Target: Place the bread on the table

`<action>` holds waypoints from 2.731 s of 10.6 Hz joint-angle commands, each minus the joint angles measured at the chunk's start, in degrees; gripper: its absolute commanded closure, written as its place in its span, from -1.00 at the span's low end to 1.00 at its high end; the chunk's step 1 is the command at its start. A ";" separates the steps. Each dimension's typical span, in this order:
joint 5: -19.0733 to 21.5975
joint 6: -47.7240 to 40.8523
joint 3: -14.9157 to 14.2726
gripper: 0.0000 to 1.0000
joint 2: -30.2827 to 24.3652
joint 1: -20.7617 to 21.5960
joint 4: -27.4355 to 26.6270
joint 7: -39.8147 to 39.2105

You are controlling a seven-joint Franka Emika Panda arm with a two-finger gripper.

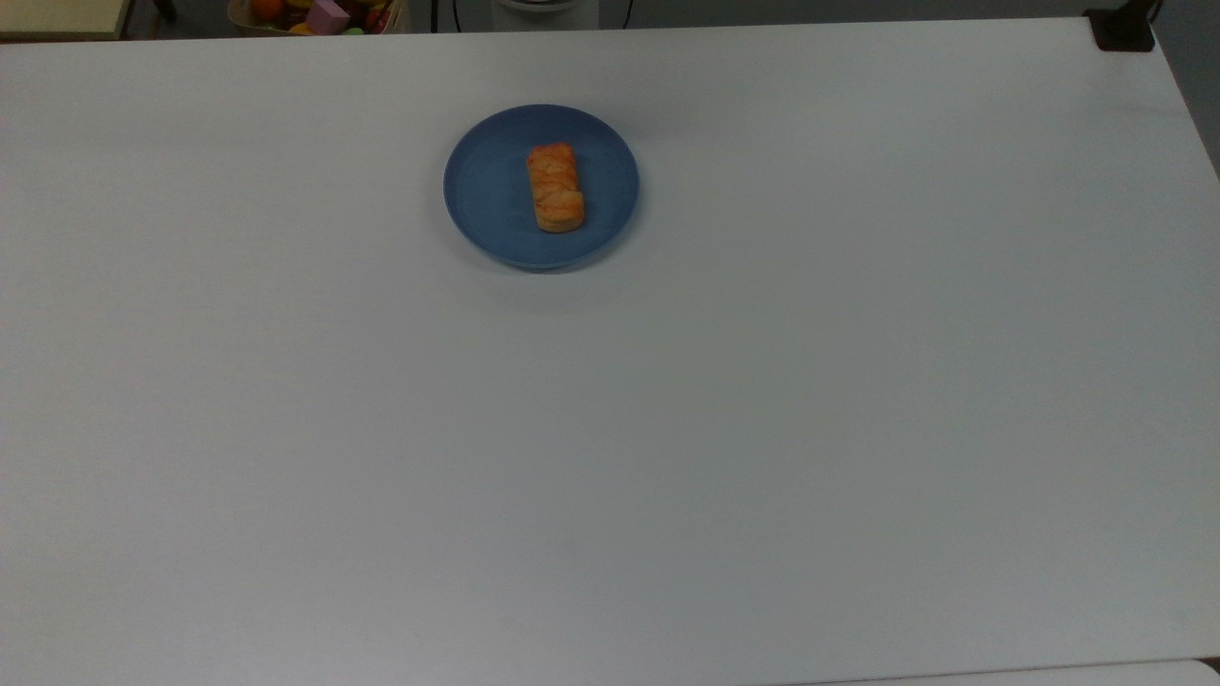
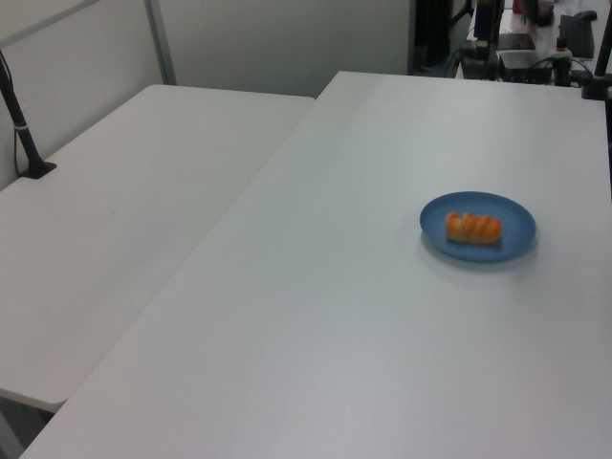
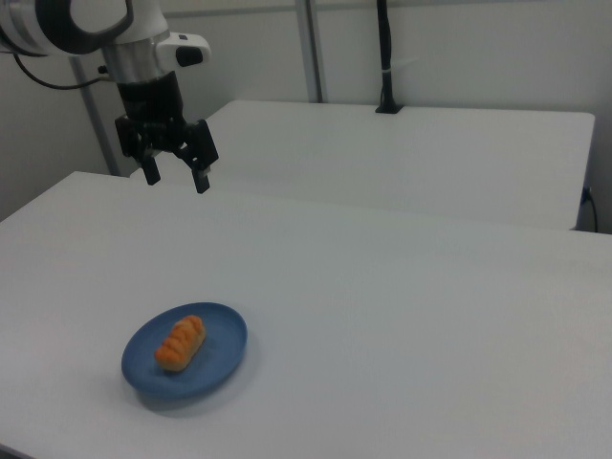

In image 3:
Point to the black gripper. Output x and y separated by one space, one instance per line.
153 105

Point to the orange bread roll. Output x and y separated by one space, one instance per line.
181 342

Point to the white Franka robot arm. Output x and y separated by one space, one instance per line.
138 28

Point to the blue round plate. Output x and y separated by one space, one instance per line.
225 344

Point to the white side table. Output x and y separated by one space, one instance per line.
382 158

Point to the grey partition post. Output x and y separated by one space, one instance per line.
98 129
313 48

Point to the black camera pole stand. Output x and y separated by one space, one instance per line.
385 52

